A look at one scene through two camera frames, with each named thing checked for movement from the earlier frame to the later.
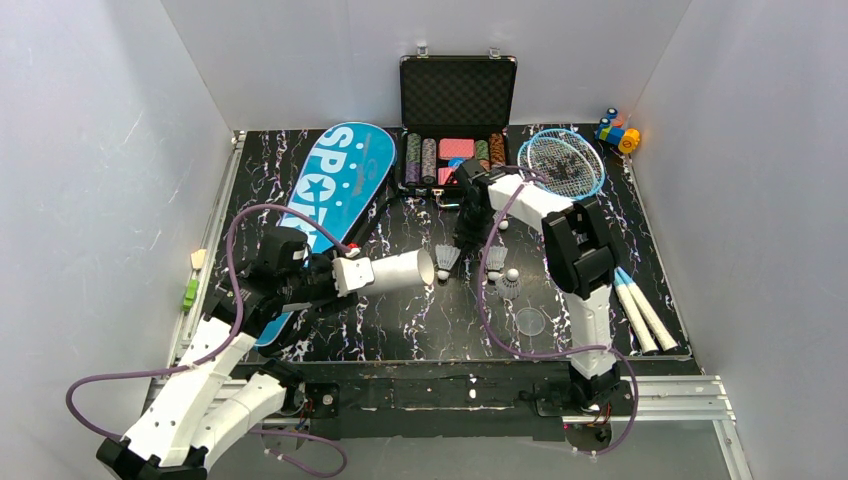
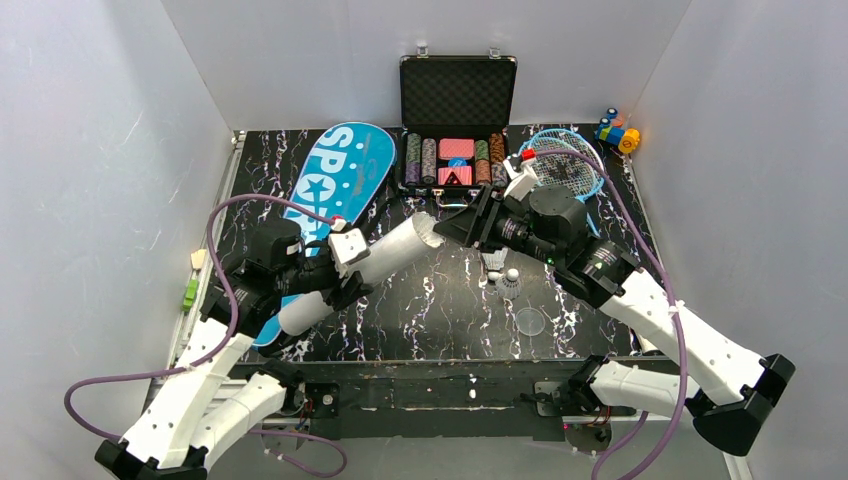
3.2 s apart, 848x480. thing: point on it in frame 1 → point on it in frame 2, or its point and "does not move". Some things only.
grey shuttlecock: (495, 259) does not move
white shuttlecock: (510, 287) does not move
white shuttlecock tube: (400, 272) → (389, 251)
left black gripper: (318, 285) does not move
